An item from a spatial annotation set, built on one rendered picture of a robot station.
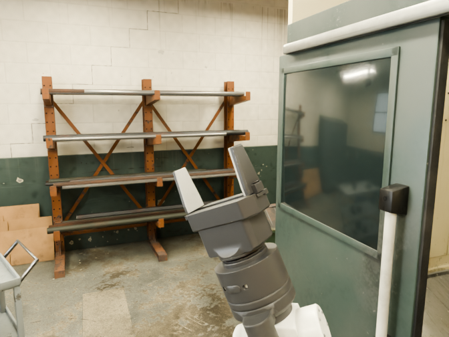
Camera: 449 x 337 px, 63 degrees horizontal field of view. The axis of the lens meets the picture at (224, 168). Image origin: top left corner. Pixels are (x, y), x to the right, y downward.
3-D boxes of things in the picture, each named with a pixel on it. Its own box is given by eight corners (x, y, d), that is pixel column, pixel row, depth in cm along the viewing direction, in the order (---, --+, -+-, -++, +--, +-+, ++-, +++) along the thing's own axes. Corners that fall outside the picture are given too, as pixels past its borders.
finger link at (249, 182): (239, 144, 46) (258, 189, 47) (224, 149, 44) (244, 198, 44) (249, 140, 45) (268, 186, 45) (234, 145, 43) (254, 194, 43)
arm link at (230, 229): (212, 200, 56) (242, 271, 57) (168, 224, 49) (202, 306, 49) (279, 178, 48) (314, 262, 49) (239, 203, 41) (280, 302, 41)
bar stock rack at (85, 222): (232, 229, 539) (232, 81, 504) (254, 246, 476) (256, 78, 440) (52, 255, 448) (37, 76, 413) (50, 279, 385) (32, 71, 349)
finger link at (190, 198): (172, 172, 50) (190, 214, 50) (188, 166, 53) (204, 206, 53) (165, 175, 51) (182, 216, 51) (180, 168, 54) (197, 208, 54)
